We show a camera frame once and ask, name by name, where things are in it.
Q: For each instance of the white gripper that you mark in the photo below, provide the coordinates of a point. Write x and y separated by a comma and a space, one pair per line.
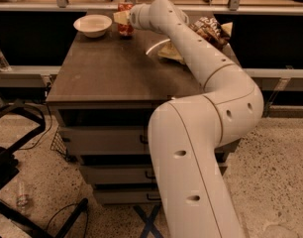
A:
136, 17

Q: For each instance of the orange coke can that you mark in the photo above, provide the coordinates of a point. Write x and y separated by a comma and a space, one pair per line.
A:
125, 30

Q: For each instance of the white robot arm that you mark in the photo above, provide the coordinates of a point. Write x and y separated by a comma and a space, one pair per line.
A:
184, 133

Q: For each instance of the white paper bowl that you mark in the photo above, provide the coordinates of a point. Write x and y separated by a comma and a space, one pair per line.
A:
93, 26

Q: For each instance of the grey drawer cabinet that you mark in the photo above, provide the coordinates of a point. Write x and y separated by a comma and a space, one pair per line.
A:
116, 82

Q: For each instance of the brown chip bag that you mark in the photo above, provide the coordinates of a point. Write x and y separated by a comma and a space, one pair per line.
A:
218, 35

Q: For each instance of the top grey drawer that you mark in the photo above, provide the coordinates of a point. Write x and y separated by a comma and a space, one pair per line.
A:
105, 140

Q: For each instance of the grey drawer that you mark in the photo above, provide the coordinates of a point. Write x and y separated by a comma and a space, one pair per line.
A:
126, 196
143, 174
105, 140

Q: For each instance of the black office chair base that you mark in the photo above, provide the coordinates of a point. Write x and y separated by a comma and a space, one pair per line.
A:
8, 170

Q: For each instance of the middle grey drawer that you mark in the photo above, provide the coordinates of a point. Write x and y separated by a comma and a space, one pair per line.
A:
143, 174

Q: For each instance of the bottom grey drawer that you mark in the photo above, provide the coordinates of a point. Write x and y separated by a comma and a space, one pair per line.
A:
126, 196

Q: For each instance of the wire mesh basket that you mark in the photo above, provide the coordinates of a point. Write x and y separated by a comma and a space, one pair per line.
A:
57, 145

